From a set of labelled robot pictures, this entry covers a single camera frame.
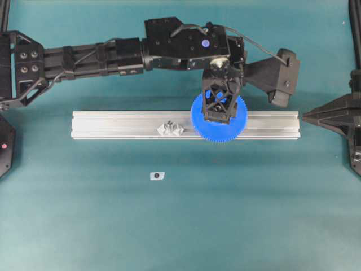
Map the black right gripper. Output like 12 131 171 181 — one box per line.
302 69 360 176

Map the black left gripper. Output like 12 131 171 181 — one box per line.
202 24 247 124

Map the large blue plastic gear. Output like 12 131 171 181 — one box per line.
191 94 248 143

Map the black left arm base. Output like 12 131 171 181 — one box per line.
0 116 16 177

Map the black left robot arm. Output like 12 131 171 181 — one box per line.
1 17 244 124

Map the small white marker sticker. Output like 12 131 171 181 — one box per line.
150 172 165 181

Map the clear left shaft bracket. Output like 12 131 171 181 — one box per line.
157 122 184 137

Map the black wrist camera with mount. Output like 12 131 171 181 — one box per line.
244 49 300 108

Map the black camera cable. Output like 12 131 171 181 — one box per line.
169 24 288 66

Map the silver aluminium extrusion rail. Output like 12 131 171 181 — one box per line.
71 111 301 140

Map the black right frame post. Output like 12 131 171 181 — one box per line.
349 0 360 69

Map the black frame post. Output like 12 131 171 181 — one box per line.
349 0 360 69
0 0 11 32

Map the black left frame post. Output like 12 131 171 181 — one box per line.
0 0 11 32

